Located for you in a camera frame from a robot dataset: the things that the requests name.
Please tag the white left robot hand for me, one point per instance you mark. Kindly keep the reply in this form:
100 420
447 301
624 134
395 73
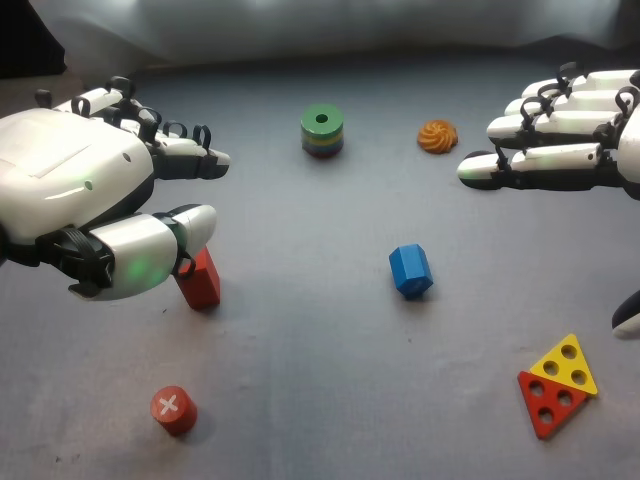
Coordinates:
65 165

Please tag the red block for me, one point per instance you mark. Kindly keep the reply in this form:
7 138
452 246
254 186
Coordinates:
202 285

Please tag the blue block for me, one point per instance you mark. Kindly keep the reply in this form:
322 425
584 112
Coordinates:
410 270

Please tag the stack of coloured rings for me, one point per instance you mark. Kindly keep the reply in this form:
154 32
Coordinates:
322 132

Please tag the red cylinder with white cross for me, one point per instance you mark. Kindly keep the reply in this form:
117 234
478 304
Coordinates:
172 410

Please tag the white backdrop cloth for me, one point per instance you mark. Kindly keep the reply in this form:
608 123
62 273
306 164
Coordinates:
300 25

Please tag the grey table cloth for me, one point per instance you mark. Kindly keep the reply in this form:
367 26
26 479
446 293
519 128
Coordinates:
310 350

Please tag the orange swirl cookie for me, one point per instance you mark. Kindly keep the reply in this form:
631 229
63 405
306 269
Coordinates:
437 136

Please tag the red triangle with holes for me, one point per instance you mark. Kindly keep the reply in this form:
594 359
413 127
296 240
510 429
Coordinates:
547 407

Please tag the yellow triangle with holes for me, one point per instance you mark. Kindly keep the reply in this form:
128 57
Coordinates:
567 370

